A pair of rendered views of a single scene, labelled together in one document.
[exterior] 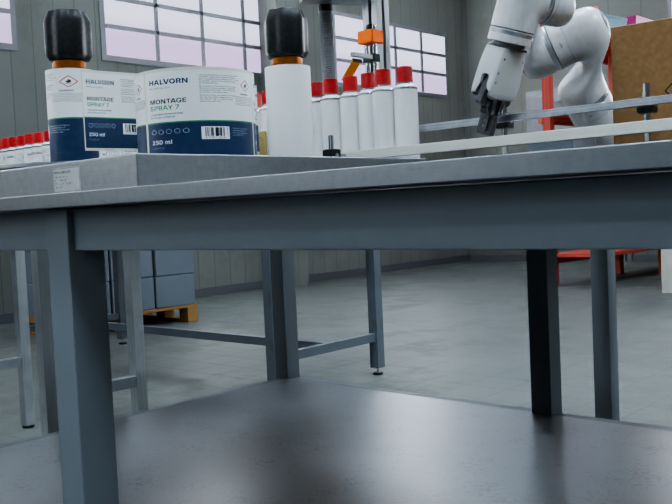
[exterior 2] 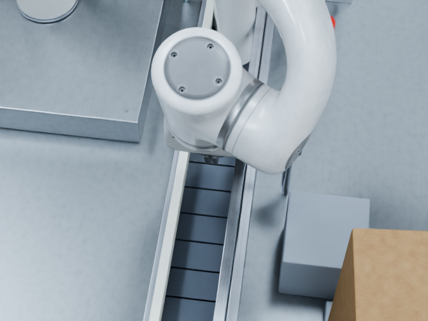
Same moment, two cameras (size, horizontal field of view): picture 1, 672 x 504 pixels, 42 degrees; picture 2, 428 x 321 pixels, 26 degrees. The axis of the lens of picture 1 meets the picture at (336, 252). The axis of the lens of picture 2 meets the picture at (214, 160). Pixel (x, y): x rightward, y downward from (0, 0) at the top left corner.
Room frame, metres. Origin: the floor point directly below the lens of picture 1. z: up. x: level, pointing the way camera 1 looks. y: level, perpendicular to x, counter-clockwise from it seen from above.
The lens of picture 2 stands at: (1.37, -0.83, 1.90)
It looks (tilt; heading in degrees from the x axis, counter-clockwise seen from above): 58 degrees down; 55
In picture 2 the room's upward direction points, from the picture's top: straight up
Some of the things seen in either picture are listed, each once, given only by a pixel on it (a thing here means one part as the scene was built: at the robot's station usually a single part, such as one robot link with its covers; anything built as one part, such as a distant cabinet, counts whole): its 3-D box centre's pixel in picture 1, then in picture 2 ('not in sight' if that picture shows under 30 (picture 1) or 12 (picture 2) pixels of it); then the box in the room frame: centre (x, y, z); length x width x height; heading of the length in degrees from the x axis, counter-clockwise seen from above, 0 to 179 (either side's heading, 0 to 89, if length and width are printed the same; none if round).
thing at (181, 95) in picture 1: (196, 119); not in sight; (1.48, 0.23, 0.95); 0.20 x 0.20 x 0.14
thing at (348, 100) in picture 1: (351, 122); not in sight; (1.97, -0.05, 0.98); 0.05 x 0.05 x 0.20
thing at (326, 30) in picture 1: (327, 49); not in sight; (2.14, 0.00, 1.18); 0.04 x 0.04 x 0.21
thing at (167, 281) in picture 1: (105, 254); not in sight; (6.36, 1.68, 0.53); 1.07 x 0.71 x 1.06; 136
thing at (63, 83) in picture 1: (70, 88); not in sight; (1.63, 0.48, 1.04); 0.09 x 0.09 x 0.29
